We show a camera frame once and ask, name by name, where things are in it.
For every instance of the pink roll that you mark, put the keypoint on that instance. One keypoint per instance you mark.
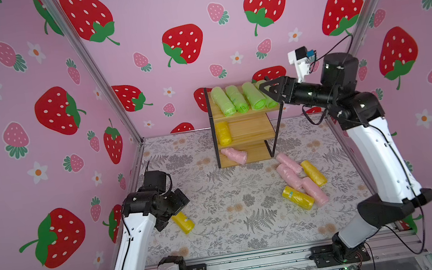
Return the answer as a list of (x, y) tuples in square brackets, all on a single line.
[(290, 163), (237, 156), (315, 192), (289, 176)]

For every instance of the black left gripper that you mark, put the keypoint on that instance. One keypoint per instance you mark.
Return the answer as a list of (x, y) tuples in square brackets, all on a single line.
[(176, 203)]

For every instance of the light green roll with label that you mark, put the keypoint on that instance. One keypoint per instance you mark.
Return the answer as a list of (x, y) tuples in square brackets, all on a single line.
[(237, 99)]

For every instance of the yellow roll with teal label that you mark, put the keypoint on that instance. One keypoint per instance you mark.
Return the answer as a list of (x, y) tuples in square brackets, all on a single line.
[(302, 200)]

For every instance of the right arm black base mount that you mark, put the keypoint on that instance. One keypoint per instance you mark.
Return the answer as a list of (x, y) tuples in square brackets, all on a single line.
[(338, 254)]

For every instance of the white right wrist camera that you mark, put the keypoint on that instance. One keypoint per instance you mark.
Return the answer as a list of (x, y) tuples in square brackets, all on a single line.
[(303, 60)]

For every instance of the wooden three-tier black-frame shelf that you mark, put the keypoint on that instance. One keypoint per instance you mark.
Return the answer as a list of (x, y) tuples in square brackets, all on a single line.
[(255, 132)]

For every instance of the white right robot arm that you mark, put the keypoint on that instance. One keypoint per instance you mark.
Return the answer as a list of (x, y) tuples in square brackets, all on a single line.
[(360, 114)]

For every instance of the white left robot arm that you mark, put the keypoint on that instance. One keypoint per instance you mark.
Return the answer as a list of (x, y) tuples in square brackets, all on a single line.
[(148, 209)]

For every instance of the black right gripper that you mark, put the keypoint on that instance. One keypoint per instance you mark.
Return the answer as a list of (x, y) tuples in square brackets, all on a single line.
[(286, 90)]

